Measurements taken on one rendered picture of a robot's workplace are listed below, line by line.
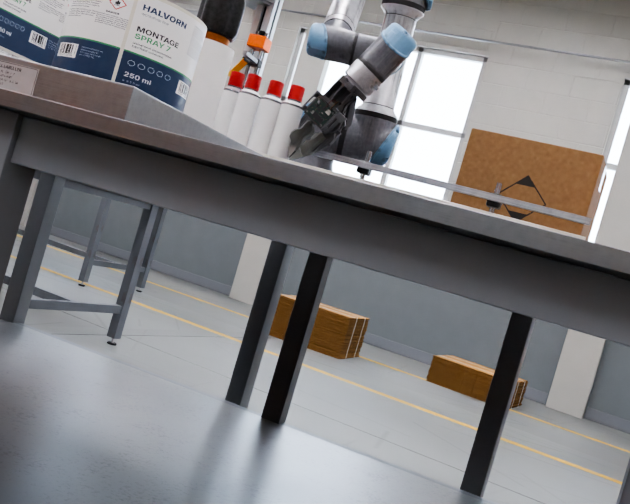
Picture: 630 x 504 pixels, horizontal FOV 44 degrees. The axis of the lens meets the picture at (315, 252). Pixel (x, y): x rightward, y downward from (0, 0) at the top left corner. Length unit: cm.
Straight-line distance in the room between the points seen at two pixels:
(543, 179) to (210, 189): 106
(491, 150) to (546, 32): 562
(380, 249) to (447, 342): 626
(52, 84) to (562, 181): 114
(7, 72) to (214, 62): 50
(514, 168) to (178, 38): 92
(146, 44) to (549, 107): 622
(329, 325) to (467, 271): 493
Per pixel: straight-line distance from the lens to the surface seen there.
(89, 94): 102
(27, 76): 108
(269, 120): 174
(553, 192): 179
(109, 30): 114
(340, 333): 566
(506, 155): 182
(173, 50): 115
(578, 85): 721
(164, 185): 90
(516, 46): 741
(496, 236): 74
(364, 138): 202
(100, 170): 95
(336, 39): 177
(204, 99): 148
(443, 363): 593
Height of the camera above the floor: 76
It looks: 1 degrees down
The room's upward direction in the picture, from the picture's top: 16 degrees clockwise
